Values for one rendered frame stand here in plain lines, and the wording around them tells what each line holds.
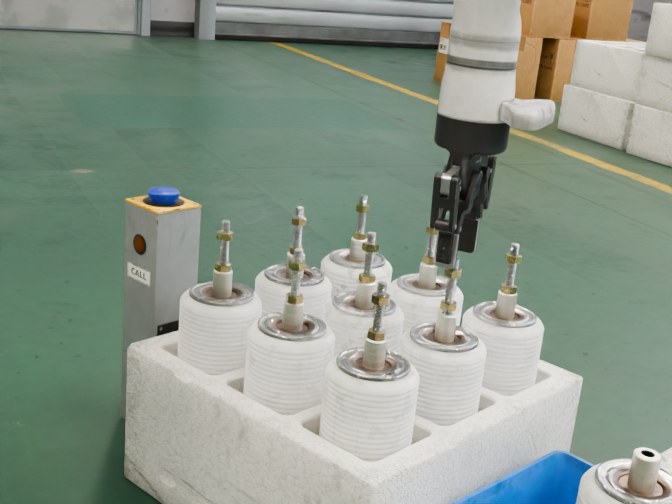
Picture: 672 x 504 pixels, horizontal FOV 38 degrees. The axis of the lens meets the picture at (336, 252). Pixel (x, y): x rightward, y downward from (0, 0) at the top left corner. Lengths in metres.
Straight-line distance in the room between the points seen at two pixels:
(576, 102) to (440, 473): 3.07
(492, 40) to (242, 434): 0.48
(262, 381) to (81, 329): 0.68
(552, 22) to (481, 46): 3.78
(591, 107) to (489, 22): 2.96
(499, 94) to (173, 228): 0.48
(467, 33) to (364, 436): 0.40
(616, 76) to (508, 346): 2.78
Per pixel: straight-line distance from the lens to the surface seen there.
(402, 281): 1.22
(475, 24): 0.96
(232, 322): 1.10
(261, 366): 1.04
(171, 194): 1.25
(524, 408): 1.11
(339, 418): 0.97
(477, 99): 0.96
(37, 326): 1.69
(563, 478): 1.18
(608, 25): 4.97
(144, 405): 1.17
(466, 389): 1.06
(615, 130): 3.81
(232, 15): 6.10
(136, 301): 1.29
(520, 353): 1.14
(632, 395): 1.65
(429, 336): 1.07
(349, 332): 1.10
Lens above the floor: 0.66
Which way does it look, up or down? 18 degrees down
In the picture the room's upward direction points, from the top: 5 degrees clockwise
